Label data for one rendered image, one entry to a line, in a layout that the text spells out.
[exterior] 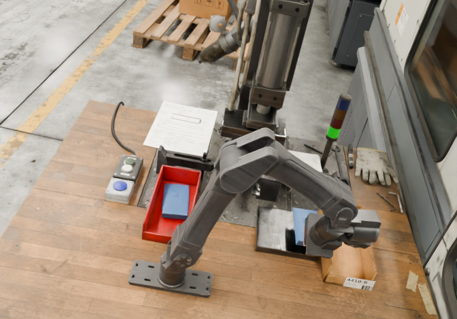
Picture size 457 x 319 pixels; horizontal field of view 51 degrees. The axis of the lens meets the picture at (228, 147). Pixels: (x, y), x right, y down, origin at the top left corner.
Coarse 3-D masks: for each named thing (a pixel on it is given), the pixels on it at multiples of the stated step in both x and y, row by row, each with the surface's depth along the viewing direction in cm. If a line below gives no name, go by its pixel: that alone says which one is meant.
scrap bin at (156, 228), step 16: (160, 176) 140; (176, 176) 144; (192, 176) 144; (160, 192) 141; (192, 192) 143; (160, 208) 136; (192, 208) 130; (144, 224) 123; (160, 224) 131; (176, 224) 131; (160, 240) 125
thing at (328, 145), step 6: (342, 96) 145; (348, 96) 145; (330, 138) 153; (336, 138) 153; (330, 144) 155; (324, 150) 157; (330, 150) 157; (324, 156) 158; (324, 162) 159; (324, 168) 163
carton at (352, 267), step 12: (336, 252) 133; (348, 252) 133; (360, 252) 134; (372, 252) 126; (324, 264) 126; (336, 264) 129; (348, 264) 130; (360, 264) 131; (372, 264) 123; (324, 276) 123; (336, 276) 122; (348, 276) 126; (360, 276) 127; (372, 276) 122; (360, 288) 124
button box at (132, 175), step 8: (112, 120) 165; (112, 128) 162; (120, 144) 156; (120, 160) 146; (136, 160) 147; (120, 168) 143; (136, 168) 144; (120, 176) 140; (128, 176) 140; (136, 176) 141
